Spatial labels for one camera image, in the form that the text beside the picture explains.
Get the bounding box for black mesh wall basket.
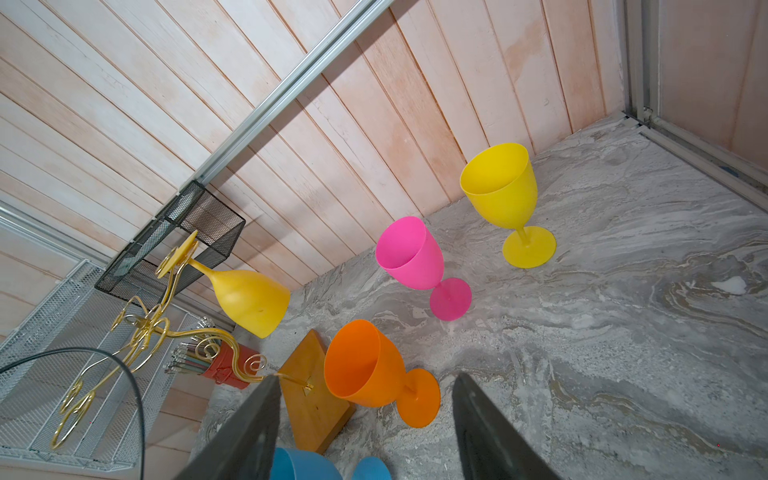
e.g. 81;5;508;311
95;181;245;305

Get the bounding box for pink wine glass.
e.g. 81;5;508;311
375;216;472;321

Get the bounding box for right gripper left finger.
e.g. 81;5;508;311
177;375;281;480

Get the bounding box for white mesh wall organizer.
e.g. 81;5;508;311
1;262;211;479

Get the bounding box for red pen cup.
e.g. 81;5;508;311
201;343;261;390

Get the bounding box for blue wine glass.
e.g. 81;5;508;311
270;448;393;480

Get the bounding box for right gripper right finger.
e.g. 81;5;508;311
452;372;558;479

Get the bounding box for orange wine glass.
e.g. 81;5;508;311
324;319;441;428

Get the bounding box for gold wine glass rack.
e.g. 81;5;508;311
49;239;356;455

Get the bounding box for dark yellow wine glass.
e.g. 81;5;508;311
155;230;290;339

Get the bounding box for light yellow wine glass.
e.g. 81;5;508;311
459;143;557;269

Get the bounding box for pens bundle in cup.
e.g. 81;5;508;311
164;334;221;375

